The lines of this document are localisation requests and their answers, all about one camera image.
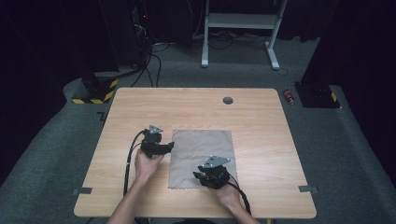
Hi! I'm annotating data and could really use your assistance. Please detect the person's left hand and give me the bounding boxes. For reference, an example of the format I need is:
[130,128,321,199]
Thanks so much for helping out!
[134,149,165,185]

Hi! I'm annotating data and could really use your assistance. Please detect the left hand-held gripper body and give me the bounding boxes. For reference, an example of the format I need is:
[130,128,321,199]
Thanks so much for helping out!
[139,124,166,159]

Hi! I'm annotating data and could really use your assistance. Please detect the person's right hand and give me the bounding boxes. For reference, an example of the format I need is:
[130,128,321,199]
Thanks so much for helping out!
[207,178,246,215]

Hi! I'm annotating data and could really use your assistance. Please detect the dark equipment rack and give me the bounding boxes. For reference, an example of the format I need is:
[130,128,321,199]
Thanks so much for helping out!
[129,0,154,68]

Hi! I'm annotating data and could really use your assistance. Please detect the white metal desk frame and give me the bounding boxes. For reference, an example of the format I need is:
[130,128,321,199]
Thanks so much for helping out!
[201,0,289,71]

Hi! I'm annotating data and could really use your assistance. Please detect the grey tape strip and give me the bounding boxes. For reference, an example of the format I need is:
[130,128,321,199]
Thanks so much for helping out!
[72,187,93,196]
[298,185,319,194]

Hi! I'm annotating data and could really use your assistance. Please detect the black floor cables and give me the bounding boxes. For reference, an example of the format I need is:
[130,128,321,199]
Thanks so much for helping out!
[130,42,171,89]

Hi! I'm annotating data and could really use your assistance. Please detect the right hand-held gripper black cable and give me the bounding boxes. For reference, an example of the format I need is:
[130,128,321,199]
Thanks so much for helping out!
[227,181,252,216]

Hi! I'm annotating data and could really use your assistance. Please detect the grey cloth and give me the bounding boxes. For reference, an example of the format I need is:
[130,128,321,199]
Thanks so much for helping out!
[168,129,239,189]

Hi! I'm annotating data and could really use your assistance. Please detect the left hand-held gripper black cable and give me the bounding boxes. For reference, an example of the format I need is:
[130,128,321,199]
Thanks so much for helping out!
[122,130,148,197]

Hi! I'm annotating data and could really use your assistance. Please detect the hand-held gripper black cable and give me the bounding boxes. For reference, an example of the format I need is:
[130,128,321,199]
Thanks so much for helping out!
[122,130,148,197]
[227,181,252,216]

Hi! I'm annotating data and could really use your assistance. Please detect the black yellow striped stand base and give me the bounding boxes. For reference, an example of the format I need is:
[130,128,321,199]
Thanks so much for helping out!
[71,70,120,105]

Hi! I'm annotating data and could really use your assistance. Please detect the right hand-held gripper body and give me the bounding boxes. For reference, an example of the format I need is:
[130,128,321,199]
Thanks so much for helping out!
[197,155,232,190]

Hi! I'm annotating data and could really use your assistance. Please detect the red can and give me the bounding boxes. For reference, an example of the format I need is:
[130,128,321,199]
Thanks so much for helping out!
[282,89,295,105]

